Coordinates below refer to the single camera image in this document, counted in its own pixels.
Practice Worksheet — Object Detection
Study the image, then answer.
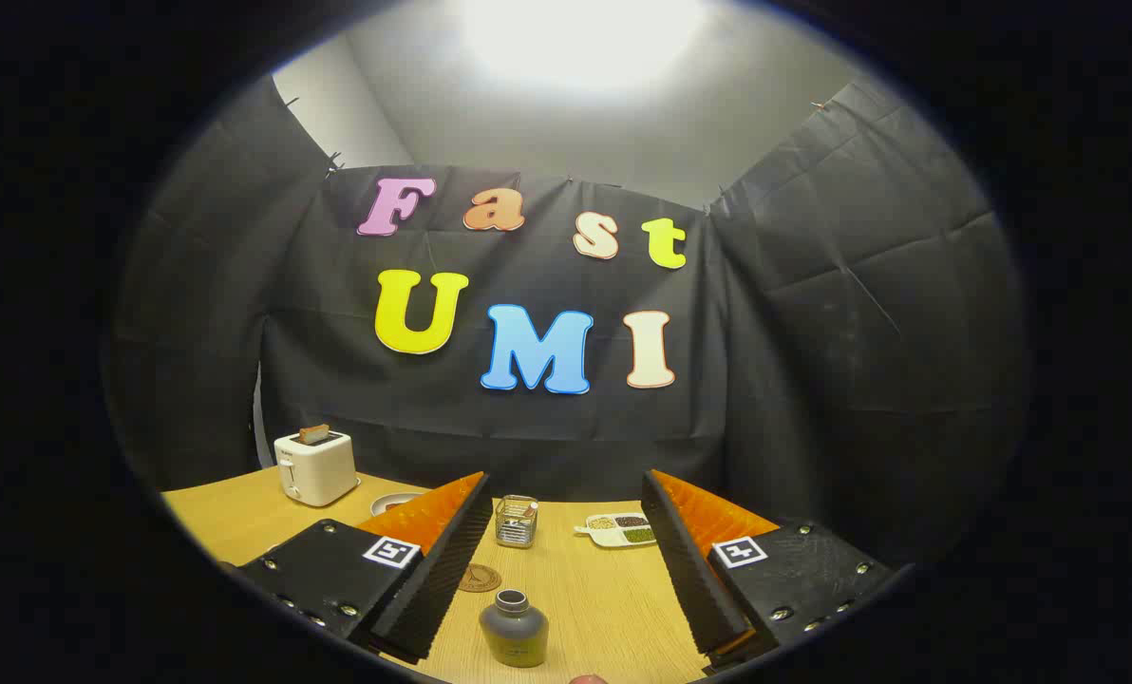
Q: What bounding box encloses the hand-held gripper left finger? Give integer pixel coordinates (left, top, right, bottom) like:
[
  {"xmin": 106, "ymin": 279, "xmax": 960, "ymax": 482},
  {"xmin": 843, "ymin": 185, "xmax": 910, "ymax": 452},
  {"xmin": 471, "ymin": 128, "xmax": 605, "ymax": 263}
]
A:
[{"xmin": 234, "ymin": 470, "xmax": 494, "ymax": 666}]

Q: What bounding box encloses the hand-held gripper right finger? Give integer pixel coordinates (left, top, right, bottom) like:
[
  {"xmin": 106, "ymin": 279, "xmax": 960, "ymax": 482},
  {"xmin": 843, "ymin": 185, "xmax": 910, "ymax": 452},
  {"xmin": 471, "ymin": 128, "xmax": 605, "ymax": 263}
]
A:
[{"xmin": 640, "ymin": 468, "xmax": 899, "ymax": 671}]

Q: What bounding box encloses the silver bottle with green label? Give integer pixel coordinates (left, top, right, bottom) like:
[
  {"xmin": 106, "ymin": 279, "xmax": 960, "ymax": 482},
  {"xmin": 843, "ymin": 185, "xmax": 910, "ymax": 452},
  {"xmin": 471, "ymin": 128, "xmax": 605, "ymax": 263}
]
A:
[{"xmin": 479, "ymin": 588, "xmax": 550, "ymax": 668}]

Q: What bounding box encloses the white divided dish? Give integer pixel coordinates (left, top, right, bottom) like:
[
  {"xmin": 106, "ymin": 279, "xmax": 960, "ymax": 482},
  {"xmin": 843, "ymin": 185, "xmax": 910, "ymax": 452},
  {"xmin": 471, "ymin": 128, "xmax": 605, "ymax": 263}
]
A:
[{"xmin": 574, "ymin": 513, "xmax": 657, "ymax": 549}]

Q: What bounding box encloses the wooden table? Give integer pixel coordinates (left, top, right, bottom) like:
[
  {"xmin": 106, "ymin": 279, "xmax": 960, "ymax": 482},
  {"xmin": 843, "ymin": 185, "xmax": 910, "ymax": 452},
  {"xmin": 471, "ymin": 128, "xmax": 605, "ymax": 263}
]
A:
[{"xmin": 162, "ymin": 465, "xmax": 719, "ymax": 684}]

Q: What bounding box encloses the white toaster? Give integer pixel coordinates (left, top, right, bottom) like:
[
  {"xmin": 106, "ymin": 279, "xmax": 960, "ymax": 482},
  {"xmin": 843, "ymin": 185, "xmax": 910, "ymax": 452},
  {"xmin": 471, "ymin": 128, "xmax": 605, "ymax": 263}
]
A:
[{"xmin": 274, "ymin": 429, "xmax": 360, "ymax": 507}]

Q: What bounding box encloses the metal wire basket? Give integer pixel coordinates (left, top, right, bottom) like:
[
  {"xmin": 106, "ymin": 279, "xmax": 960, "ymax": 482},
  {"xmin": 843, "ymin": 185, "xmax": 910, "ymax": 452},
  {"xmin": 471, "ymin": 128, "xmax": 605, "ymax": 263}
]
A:
[{"xmin": 495, "ymin": 495, "xmax": 539, "ymax": 549}]

